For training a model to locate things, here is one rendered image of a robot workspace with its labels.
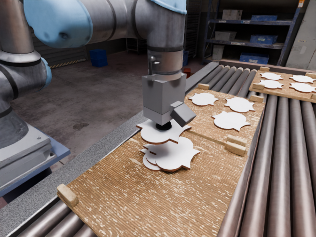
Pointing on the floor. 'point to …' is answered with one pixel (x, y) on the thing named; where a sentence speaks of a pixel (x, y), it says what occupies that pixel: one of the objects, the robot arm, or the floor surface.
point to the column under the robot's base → (43, 171)
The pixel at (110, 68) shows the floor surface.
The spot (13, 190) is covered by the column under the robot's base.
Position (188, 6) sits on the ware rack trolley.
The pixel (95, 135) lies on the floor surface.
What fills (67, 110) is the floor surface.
